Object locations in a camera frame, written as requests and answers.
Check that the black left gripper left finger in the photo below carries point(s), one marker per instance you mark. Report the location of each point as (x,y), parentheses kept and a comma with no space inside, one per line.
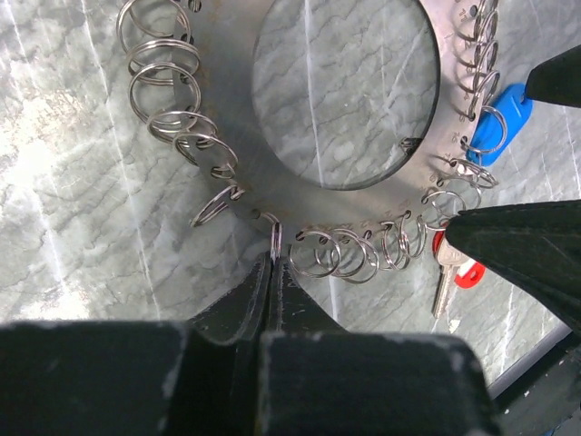
(193,377)

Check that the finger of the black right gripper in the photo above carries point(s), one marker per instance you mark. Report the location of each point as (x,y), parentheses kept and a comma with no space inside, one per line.
(557,80)
(535,246)

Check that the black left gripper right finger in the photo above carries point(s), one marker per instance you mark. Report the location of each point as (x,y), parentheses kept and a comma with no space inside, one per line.
(341,383)

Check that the blue key tag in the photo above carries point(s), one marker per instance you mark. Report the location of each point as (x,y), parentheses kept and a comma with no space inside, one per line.
(499,125)

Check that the red key tag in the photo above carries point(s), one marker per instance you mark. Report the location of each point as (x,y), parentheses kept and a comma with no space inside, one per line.
(469,274)

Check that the silver key with red tag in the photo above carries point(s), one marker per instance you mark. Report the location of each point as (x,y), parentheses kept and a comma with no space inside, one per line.
(449,259)

